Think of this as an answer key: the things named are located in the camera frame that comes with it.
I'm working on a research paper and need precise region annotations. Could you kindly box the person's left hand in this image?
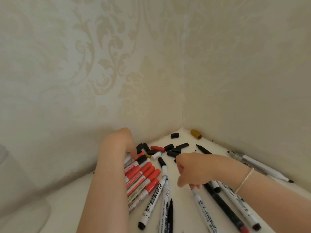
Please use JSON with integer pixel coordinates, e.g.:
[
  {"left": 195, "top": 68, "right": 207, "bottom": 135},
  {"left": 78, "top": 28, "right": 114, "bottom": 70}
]
[{"left": 102, "top": 128, "right": 138, "bottom": 160}]

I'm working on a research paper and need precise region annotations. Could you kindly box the person's right hand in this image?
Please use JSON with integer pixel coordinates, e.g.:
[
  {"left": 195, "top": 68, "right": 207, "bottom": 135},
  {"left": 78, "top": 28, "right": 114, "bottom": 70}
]
[{"left": 175, "top": 153, "right": 225, "bottom": 189}]

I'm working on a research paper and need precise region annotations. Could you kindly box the person's right forearm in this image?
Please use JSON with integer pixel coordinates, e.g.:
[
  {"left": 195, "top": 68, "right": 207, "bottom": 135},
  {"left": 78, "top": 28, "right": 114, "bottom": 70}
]
[{"left": 219, "top": 158, "right": 311, "bottom": 233}]

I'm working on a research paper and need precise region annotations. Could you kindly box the person's left forearm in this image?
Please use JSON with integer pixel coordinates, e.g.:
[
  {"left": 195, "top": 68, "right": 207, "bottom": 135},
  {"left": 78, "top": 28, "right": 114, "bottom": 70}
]
[{"left": 76, "top": 148, "right": 130, "bottom": 233}]

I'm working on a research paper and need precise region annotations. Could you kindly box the row of red-capped white markers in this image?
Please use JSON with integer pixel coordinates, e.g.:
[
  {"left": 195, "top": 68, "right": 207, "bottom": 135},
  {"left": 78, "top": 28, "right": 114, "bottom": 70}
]
[{"left": 124, "top": 152, "right": 161, "bottom": 214}]

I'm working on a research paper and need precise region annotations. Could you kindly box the white marker with black print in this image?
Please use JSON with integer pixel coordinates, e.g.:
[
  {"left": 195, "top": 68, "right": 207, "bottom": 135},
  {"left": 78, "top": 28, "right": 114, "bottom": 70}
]
[
  {"left": 191, "top": 188, "right": 219, "bottom": 233},
  {"left": 158, "top": 178, "right": 170, "bottom": 233}
]

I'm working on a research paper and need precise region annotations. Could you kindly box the pile of black marker caps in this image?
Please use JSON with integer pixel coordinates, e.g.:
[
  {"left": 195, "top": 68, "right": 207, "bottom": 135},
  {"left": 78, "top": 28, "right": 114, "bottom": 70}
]
[{"left": 136, "top": 133, "right": 189, "bottom": 158}]

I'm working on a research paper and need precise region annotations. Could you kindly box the short black-capped marker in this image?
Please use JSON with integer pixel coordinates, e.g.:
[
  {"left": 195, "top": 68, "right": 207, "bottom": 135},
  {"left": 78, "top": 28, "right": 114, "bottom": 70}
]
[{"left": 209, "top": 181, "right": 222, "bottom": 193}]

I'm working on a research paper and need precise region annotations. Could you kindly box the thin black pen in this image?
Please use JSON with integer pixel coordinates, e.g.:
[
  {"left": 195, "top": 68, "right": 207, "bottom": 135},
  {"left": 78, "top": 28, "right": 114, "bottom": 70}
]
[{"left": 167, "top": 198, "right": 174, "bottom": 233}]

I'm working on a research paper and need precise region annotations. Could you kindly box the white marker with black cap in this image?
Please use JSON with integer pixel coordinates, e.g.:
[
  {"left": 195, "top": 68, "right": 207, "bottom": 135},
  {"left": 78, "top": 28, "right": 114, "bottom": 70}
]
[
  {"left": 138, "top": 176, "right": 168, "bottom": 230},
  {"left": 217, "top": 181, "right": 262, "bottom": 231}
]

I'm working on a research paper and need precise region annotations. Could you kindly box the uncapped black pen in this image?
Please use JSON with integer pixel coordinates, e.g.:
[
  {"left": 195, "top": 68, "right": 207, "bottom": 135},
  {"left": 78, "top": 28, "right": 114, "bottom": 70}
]
[{"left": 196, "top": 144, "right": 213, "bottom": 155}]

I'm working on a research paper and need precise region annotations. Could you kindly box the black pen with red end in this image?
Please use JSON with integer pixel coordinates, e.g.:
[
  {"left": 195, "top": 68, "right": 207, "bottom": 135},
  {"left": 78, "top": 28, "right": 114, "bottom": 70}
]
[{"left": 204, "top": 183, "right": 251, "bottom": 233}]

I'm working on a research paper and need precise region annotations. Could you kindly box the grey pen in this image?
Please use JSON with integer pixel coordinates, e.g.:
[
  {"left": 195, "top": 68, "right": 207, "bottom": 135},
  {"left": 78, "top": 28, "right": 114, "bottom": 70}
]
[{"left": 227, "top": 151, "right": 268, "bottom": 175}]

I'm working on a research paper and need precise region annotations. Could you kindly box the white pen with black tip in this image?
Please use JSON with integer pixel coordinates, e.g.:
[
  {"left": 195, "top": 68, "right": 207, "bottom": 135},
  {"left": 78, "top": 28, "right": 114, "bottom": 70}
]
[{"left": 232, "top": 151, "right": 294, "bottom": 184}]

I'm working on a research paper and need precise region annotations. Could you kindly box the white marker with blue ring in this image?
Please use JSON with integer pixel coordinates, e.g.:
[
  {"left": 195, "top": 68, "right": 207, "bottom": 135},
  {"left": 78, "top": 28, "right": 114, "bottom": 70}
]
[{"left": 157, "top": 157, "right": 168, "bottom": 178}]

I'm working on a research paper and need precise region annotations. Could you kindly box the thin gold bracelet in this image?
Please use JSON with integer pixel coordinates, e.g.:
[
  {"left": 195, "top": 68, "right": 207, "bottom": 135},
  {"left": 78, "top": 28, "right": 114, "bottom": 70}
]
[{"left": 234, "top": 167, "right": 254, "bottom": 194}]

